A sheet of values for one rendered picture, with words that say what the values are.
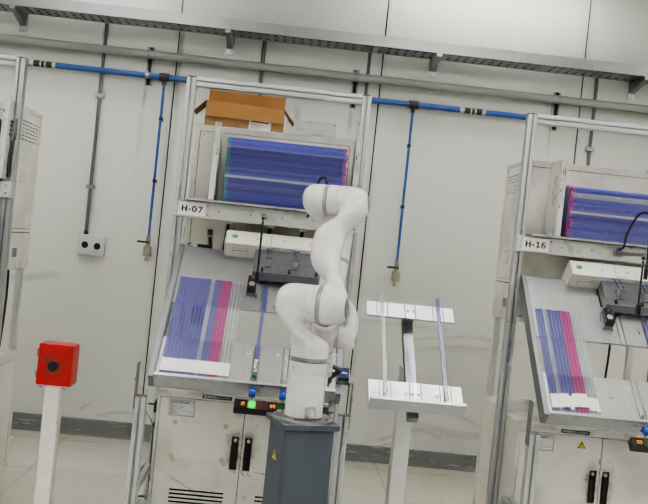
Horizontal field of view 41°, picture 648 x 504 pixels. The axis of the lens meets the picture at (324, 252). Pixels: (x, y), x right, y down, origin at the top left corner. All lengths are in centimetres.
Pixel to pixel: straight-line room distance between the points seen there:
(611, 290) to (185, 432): 183
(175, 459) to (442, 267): 225
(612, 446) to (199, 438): 166
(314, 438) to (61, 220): 292
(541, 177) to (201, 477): 193
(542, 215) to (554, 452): 102
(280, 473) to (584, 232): 175
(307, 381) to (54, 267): 284
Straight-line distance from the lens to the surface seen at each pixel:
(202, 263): 361
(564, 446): 370
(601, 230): 381
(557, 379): 343
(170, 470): 359
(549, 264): 394
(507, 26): 540
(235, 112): 397
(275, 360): 326
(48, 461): 349
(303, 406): 270
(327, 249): 275
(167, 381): 321
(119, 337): 522
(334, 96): 370
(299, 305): 267
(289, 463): 270
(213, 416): 352
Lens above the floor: 125
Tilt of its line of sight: level
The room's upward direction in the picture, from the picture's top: 6 degrees clockwise
